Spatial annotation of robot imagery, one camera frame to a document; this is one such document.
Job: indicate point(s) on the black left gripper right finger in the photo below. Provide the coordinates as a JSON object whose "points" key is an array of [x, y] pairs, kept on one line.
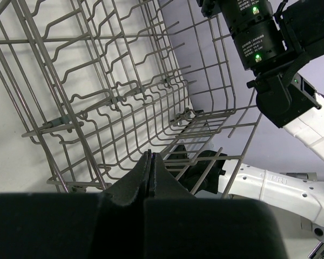
{"points": [[179, 225]]}

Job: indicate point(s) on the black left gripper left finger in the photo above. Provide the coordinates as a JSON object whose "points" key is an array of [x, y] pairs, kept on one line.
{"points": [[109, 224]]}

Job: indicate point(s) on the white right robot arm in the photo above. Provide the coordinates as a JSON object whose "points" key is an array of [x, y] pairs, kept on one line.
{"points": [[275, 44]]}

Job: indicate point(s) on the grey wire dish rack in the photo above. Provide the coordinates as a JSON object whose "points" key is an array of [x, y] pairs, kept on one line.
{"points": [[86, 87]]}

